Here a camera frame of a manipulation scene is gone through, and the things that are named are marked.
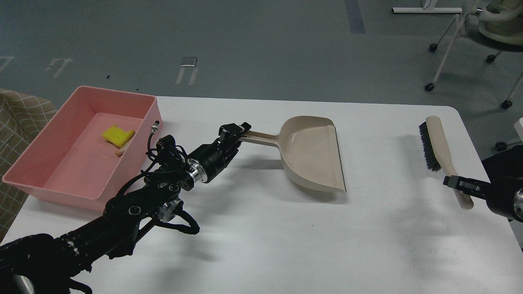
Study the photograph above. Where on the white desk leg base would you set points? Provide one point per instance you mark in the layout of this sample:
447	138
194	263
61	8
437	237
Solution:
427	7

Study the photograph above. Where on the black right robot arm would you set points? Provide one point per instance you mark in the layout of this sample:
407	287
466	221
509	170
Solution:
504	164

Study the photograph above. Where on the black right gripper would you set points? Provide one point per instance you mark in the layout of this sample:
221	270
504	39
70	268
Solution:
503	196

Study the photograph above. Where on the pink plastic bin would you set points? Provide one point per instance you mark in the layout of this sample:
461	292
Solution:
70	163

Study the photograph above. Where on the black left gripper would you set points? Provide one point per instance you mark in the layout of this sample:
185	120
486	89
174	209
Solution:
207	161

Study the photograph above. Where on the grey floor plate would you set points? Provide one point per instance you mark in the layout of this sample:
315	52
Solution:
188	61

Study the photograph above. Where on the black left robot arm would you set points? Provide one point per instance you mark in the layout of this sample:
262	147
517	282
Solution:
42	264

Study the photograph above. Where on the beige plastic dustpan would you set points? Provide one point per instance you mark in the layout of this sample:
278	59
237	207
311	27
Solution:
309	151

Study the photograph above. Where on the yellow green sponge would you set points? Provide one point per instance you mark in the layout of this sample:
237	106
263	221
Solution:
117	136

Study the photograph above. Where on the beige hand brush black bristles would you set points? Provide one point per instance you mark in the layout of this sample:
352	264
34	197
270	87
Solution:
435	147

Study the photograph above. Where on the beige checkered cloth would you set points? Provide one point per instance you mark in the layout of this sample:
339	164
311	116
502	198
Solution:
22	118

